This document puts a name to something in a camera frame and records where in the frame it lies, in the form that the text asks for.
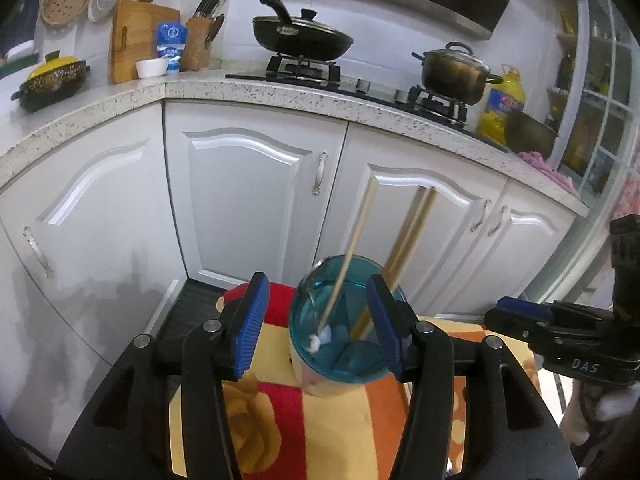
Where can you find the black wok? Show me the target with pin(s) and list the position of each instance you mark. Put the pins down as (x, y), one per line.
(300, 42)

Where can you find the steel pot lid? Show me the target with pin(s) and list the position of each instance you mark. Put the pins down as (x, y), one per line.
(452, 55)

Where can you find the person's right hand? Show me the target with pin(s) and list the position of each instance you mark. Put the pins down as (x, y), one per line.
(616, 402)

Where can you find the glass wok lid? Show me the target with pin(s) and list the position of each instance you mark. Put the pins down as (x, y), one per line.
(305, 24)

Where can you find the pale wooden chopstick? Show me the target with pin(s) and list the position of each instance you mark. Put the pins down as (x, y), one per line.
(350, 245)

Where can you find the tan bamboo chopstick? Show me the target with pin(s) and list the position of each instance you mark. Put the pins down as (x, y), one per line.
(415, 232)
(402, 230)

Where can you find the small white bowl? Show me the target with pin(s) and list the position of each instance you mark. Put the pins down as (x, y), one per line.
(152, 67)

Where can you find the blue white bag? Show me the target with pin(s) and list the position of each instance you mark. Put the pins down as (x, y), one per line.
(172, 42)

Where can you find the speckled stone countertop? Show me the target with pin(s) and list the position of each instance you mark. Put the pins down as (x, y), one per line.
(100, 110)

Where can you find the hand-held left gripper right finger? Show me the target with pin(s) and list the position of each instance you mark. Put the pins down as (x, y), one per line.
(385, 330)

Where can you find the white corner cabinet door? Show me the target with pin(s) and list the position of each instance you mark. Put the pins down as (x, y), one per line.
(100, 240)

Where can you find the steel stock pot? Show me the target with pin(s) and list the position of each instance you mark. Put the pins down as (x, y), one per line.
(452, 82)

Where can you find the wooden knife block with knives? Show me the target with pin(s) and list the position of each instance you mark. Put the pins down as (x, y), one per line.
(197, 45)

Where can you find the yellow lid black casserole pot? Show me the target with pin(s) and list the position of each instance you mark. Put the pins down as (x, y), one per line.
(50, 82)

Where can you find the black gas stove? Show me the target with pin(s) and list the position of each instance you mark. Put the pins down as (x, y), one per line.
(380, 95)

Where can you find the white framed glass door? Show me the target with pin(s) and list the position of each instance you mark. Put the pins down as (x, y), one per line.
(600, 110)

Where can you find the dark metal bowl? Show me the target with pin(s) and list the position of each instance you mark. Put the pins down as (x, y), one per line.
(530, 132)

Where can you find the orange yellow red blanket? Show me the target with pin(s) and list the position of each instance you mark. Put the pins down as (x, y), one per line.
(280, 410)

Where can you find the round bamboo steamer tray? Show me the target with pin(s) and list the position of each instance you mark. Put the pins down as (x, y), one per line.
(65, 0)

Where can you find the yellow cooking oil bottle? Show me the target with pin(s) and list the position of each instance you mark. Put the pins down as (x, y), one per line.
(500, 110)

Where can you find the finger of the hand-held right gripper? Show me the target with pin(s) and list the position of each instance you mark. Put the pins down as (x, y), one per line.
(525, 307)
(510, 327)

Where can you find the green tray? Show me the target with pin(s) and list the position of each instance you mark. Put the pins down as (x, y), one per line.
(17, 60)

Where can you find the dark ribbed floor mat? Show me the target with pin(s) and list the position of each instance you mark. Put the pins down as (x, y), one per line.
(190, 305)

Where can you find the teal floral utensil holder cup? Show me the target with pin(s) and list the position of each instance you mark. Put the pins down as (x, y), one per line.
(325, 385)

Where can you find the white spoon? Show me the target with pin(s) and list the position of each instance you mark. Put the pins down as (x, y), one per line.
(320, 342)

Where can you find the wooden cutting board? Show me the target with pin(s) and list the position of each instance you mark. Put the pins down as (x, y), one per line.
(132, 30)

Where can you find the pink cloth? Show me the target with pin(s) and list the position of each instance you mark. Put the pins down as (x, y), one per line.
(547, 170)

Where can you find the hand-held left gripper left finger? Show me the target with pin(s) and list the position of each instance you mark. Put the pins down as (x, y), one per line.
(250, 330)

